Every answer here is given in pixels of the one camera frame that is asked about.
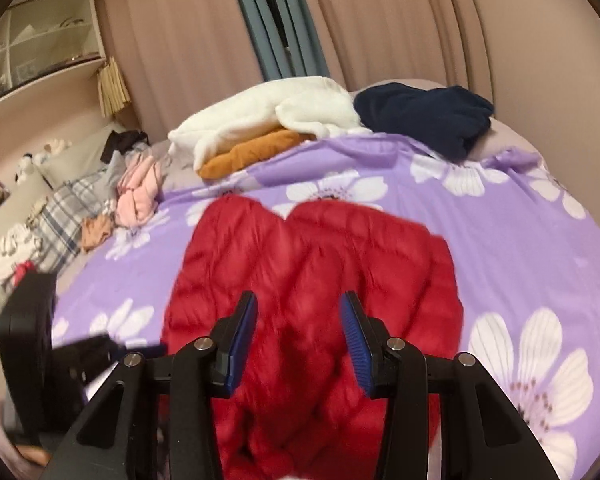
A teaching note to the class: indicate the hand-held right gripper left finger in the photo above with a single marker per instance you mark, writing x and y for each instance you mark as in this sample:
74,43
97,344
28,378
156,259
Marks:
242,340

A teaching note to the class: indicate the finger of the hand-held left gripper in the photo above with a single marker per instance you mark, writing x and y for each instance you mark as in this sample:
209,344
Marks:
90,355

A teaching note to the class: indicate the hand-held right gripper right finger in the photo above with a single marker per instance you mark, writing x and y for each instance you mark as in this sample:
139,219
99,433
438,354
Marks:
357,345

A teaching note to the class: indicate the person's left hand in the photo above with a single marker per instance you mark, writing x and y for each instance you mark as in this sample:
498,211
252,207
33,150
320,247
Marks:
35,455

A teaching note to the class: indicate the white printed garment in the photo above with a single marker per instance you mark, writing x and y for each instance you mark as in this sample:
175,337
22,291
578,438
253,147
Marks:
10,247

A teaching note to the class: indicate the tan garment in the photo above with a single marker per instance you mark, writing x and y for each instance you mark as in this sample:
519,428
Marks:
97,232

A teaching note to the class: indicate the grey plaid blanket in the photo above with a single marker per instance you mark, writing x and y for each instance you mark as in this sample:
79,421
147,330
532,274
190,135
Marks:
60,215

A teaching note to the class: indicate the cream printed pillow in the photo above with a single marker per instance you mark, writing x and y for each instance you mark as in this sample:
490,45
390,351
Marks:
15,205

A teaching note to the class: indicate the purple floral bedsheet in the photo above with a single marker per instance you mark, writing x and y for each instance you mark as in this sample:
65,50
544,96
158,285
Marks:
480,240

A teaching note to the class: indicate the pink garment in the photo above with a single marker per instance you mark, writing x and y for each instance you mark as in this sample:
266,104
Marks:
137,200

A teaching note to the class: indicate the white stuffed toy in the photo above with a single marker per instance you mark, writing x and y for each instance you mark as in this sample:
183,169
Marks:
27,165

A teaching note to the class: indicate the grey garment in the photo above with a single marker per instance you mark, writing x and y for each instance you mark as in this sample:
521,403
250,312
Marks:
116,170

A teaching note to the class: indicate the mustard garment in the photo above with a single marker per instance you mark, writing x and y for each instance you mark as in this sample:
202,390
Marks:
250,152

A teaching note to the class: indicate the black garment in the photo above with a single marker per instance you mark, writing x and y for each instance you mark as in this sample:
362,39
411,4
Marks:
125,142

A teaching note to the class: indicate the white fleece garment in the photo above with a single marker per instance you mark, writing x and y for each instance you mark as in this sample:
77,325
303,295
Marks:
240,110

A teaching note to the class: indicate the navy garment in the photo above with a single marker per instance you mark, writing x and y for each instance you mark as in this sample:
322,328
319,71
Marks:
420,110

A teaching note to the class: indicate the hanging tan paper bundle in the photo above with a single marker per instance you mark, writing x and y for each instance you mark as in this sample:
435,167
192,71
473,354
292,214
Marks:
114,87

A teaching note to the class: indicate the beige curtain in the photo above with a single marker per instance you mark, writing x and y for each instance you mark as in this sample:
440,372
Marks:
180,35
405,20

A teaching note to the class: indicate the teal curtain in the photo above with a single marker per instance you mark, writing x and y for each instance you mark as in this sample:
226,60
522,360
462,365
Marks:
280,20

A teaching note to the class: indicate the white wall shelf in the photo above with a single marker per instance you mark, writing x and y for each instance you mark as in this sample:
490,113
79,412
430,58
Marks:
45,40

